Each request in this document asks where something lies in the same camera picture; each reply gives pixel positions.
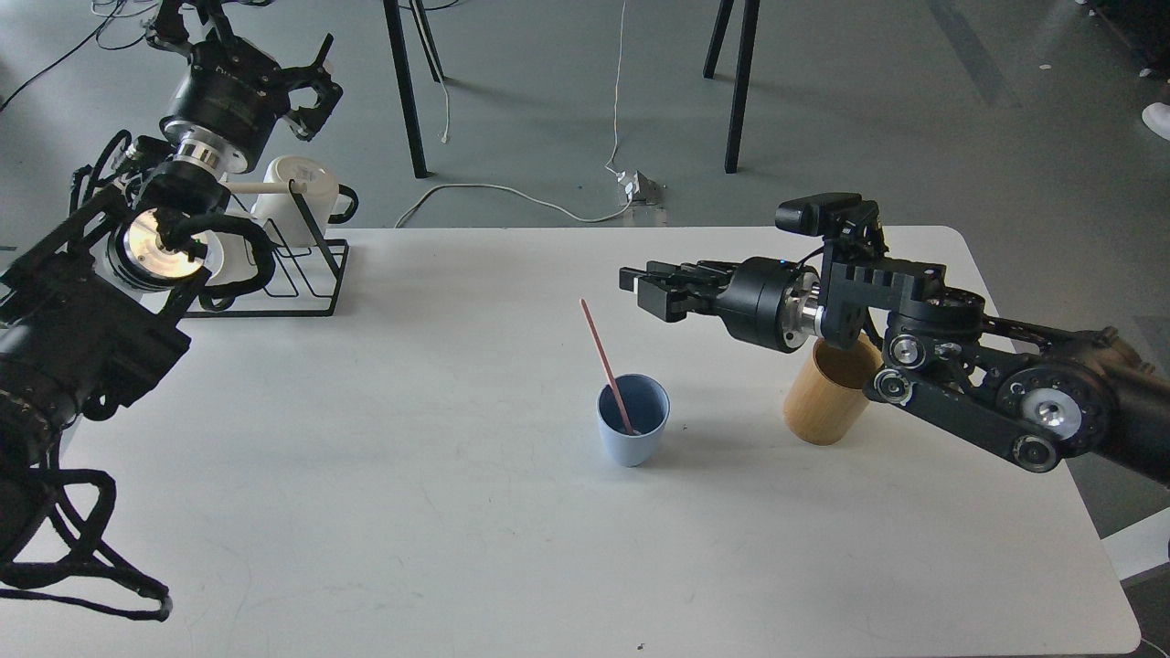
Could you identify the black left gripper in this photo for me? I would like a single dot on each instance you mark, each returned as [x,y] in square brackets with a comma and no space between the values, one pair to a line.
[226,91]

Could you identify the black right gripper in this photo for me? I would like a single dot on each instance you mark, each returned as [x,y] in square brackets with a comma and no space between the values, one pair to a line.
[762,301]

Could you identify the pink chopstick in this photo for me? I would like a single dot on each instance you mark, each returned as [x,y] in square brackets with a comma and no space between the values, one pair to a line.
[607,368]

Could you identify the blue plastic cup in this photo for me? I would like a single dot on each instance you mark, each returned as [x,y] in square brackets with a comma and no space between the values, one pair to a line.
[647,404]

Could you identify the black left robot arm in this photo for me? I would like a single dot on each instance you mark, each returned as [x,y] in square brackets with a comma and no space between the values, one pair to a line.
[90,313]

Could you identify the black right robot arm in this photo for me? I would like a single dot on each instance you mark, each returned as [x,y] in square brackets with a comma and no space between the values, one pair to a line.
[1030,394]

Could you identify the white mug rear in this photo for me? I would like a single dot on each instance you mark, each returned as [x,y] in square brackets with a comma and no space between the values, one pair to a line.
[308,200]

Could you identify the black webcam on wrist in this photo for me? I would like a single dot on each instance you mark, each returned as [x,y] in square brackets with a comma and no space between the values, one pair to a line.
[849,225]

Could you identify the black table leg left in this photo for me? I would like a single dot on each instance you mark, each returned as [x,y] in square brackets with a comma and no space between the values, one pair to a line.
[403,74]

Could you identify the black table leg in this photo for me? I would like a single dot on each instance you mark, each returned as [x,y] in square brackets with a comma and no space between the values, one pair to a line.
[744,60]
[403,74]

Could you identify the bamboo cylinder holder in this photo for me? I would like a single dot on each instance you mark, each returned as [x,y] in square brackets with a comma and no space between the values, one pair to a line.
[827,396]

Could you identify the white mug lying front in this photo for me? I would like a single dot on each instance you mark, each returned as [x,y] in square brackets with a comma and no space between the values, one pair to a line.
[245,256]

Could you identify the black table leg right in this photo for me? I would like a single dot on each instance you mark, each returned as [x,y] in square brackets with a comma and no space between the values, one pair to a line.
[744,60]

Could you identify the black wire mug rack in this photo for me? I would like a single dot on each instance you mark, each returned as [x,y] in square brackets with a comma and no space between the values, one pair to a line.
[306,282]

